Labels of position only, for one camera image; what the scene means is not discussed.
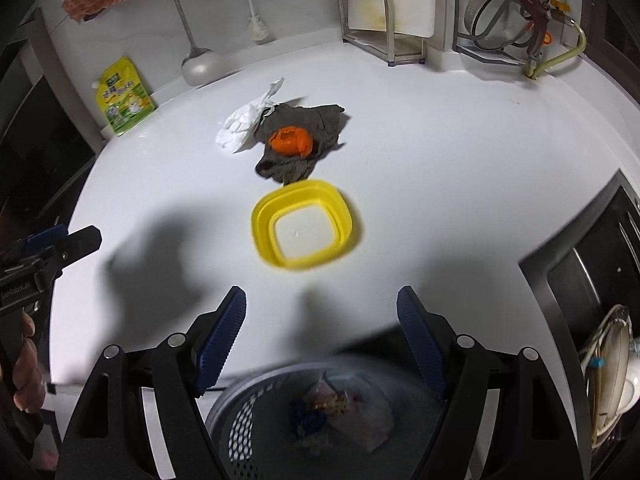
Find clear plastic bag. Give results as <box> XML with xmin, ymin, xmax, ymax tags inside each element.
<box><xmin>294</xmin><ymin>370</ymin><xmax>395</xmax><ymax>456</ymax></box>

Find red white snack wrapper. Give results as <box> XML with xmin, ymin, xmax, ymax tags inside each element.
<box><xmin>297</xmin><ymin>375</ymin><xmax>364</xmax><ymax>426</ymax></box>

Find yellow square plastic lid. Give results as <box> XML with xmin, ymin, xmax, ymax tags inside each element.
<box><xmin>250</xmin><ymin>180</ymin><xmax>356</xmax><ymax>271</ymax></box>

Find white tissue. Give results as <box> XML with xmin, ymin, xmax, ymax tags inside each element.
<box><xmin>215</xmin><ymin>77</ymin><xmax>284</xmax><ymax>154</ymax></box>

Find orange mandarin peel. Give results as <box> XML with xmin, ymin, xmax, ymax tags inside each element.
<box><xmin>268</xmin><ymin>126</ymin><xmax>314</xmax><ymax>158</ymax></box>

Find dark grey rag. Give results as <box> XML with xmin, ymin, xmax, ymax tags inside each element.
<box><xmin>254</xmin><ymin>103</ymin><xmax>348</xmax><ymax>185</ymax></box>

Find grey perforated trash bin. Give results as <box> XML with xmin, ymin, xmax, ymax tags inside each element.
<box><xmin>205</xmin><ymin>356</ymin><xmax>442</xmax><ymax>479</ymax></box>

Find black kitchen sink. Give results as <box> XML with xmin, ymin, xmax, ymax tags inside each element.
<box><xmin>520</xmin><ymin>171</ymin><xmax>639</xmax><ymax>479</ymax></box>

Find person's left hand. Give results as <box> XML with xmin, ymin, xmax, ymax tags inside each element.
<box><xmin>12</xmin><ymin>313</ymin><xmax>46</xmax><ymax>414</ymax></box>

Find yellow green seasoning pouch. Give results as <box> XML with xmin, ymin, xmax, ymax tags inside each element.
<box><xmin>96</xmin><ymin>56</ymin><xmax>156</xmax><ymax>136</ymax></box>

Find dishes in sink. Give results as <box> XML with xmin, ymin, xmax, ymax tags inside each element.
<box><xmin>579</xmin><ymin>304</ymin><xmax>639</xmax><ymax>450</ymax></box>

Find steel spatula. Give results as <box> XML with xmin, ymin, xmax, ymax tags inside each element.
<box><xmin>158</xmin><ymin>0</ymin><xmax>227</xmax><ymax>88</ymax></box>

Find steel cutting board rack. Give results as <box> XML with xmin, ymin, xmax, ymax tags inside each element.
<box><xmin>336</xmin><ymin>0</ymin><xmax>427</xmax><ymax>67</ymax></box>

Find white blue bottle brush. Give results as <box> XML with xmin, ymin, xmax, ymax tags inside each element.
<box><xmin>246</xmin><ymin>0</ymin><xmax>272</xmax><ymax>44</ymax></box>

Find yellow gas hose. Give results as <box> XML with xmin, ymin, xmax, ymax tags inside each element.
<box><xmin>522</xmin><ymin>14</ymin><xmax>588</xmax><ymax>82</ymax></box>

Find black wire lid rack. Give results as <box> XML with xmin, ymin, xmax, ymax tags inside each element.
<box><xmin>456</xmin><ymin>0</ymin><xmax>550</xmax><ymax>64</ymax></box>

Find red gas valve handle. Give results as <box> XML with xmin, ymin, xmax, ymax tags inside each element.
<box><xmin>518</xmin><ymin>0</ymin><xmax>549</xmax><ymax>58</ymax></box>

